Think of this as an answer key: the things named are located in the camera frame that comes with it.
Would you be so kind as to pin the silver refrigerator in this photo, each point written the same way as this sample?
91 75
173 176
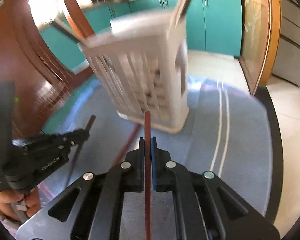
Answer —
295 55

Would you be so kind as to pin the person's left hand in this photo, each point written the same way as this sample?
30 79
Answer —
12 202

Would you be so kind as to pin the red-brown chopstick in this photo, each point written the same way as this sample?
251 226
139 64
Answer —
147 130
130 140

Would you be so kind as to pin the blue table mat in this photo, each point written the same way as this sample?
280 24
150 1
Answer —
215 180

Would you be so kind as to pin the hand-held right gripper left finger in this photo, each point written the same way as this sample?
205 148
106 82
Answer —
142 165

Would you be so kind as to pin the white plastic utensil basket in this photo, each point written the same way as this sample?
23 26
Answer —
130 80

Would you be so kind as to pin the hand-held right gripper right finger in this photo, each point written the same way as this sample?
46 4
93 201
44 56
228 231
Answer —
154 165

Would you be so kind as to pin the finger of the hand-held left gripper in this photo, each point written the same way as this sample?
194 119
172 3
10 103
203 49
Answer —
75 140

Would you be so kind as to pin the carved wooden chair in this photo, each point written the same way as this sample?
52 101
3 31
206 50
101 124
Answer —
20 55

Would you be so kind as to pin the dark chopstick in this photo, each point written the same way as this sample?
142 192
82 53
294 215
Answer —
91 122

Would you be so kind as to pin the glass door with wooden frame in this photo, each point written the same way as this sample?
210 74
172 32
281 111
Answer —
255 30

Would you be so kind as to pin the teal lower kitchen cabinets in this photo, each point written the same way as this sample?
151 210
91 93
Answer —
215 25

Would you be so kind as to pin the beige utensil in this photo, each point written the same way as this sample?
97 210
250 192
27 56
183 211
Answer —
183 2

